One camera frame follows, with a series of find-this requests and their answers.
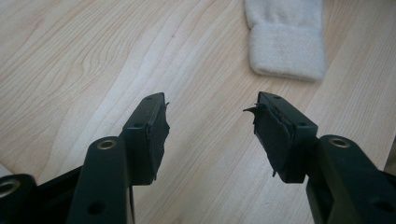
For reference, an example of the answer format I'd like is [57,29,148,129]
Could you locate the white fuzzy sock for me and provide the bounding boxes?
[243,0,327,82]

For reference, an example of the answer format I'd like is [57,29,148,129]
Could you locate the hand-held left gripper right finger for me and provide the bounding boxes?
[243,91,318,184]

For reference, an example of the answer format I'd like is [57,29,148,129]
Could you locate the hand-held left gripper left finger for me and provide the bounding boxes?
[120,91,171,187]

